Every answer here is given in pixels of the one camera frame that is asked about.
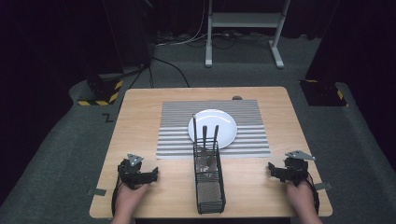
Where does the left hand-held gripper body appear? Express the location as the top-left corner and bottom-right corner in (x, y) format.
(117, 153), (148, 189)

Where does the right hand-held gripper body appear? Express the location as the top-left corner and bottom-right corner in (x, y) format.
(282, 150), (316, 188)

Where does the black wire cutlery holder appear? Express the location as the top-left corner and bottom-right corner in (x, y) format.
(192, 140), (227, 216)

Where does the dark metal knife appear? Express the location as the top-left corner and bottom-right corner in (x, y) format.
(191, 113), (198, 147)

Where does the grey metal rod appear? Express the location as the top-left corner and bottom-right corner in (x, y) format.
(200, 124), (210, 167)

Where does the dark metal fork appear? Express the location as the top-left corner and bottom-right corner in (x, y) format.
(207, 124), (220, 172)

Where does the person's left hand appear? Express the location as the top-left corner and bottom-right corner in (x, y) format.
(113, 183), (150, 216)

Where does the person's right hand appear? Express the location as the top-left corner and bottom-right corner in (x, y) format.
(286, 181), (316, 216)

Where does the grey striped placemat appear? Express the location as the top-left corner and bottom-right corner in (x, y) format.
(155, 99), (272, 161)

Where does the white round plate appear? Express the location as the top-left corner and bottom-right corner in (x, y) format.
(188, 108), (238, 149)

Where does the black and yellow striped base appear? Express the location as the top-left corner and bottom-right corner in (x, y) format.
(299, 78), (348, 107)
(77, 77), (124, 107)

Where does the black tall cabinet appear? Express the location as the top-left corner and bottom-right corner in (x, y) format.
(102, 0), (154, 74)

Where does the white-legged desk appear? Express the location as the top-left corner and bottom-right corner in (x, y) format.
(204, 0), (292, 70)

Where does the left hand-held gripper cable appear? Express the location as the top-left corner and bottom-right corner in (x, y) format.
(110, 172), (123, 217)

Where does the hand-held gripper cable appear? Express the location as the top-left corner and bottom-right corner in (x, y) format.
(305, 171), (321, 215)
(110, 172), (123, 217)

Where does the right hand-held gripper cable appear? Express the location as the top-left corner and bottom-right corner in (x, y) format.
(305, 171), (321, 215)

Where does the black floor cable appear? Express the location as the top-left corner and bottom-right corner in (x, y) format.
(151, 56), (191, 89)

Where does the bundle of floor cables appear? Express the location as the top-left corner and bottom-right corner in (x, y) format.
(155, 30), (273, 50)

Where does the white floor cable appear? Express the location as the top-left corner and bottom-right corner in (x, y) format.
(154, 0), (209, 49)

